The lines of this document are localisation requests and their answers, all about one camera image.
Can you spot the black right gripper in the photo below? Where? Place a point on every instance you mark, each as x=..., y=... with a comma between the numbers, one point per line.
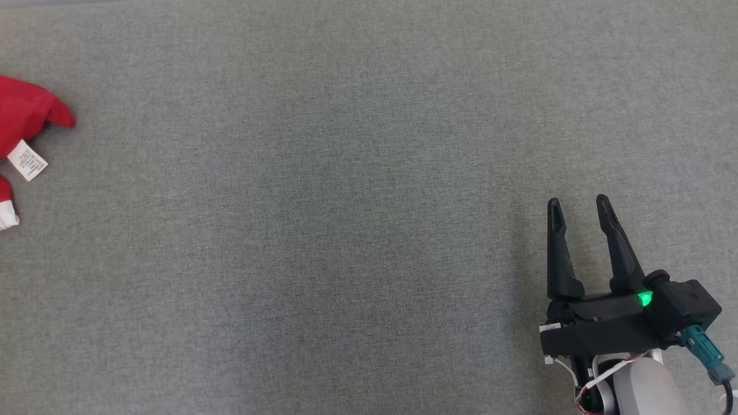
x=599, y=325

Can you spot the red jersey with number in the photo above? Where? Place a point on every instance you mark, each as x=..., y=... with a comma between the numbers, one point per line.
x=23, y=112

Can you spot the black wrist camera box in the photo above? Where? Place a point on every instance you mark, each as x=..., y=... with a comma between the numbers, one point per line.
x=686, y=305

